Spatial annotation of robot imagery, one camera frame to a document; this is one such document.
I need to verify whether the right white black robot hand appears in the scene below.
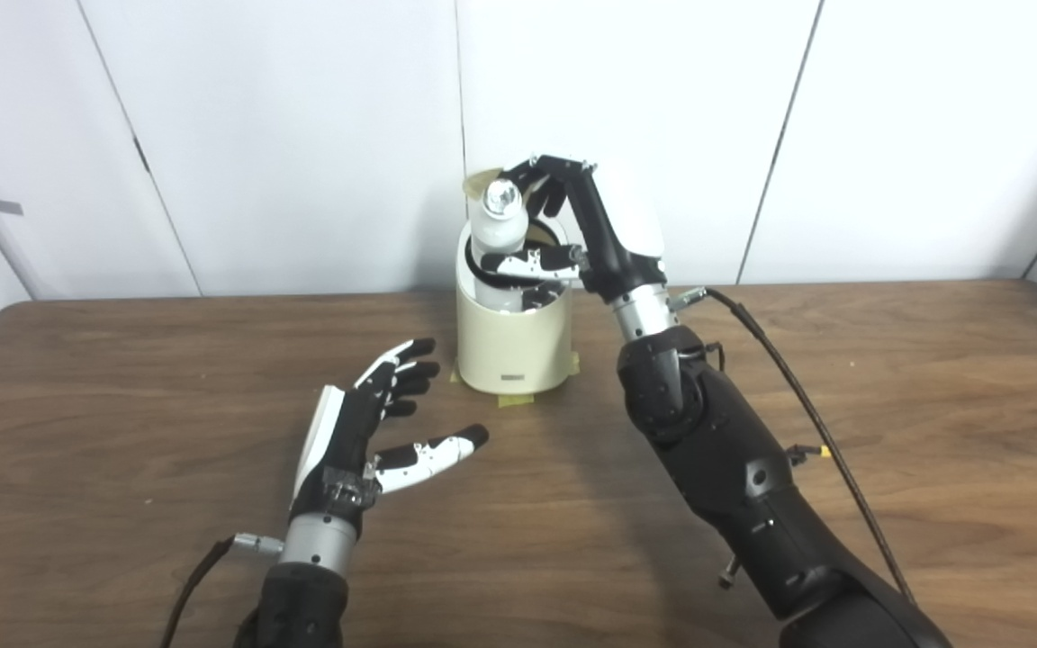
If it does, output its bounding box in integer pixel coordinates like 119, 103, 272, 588
481, 155, 669, 311

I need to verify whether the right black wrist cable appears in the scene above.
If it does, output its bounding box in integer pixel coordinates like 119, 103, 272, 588
670, 286, 917, 604

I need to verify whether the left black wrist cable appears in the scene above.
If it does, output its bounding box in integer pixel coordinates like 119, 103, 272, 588
158, 533, 285, 648

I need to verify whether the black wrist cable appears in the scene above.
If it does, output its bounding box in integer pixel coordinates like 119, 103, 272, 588
158, 533, 285, 648
670, 286, 917, 604

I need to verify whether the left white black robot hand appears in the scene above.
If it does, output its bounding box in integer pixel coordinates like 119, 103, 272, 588
289, 337, 490, 541

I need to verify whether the small white plastic bottle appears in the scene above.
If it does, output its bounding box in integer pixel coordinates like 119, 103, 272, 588
470, 178, 528, 316

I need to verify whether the cream-colored round bin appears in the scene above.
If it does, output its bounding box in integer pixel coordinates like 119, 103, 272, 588
455, 216, 573, 395

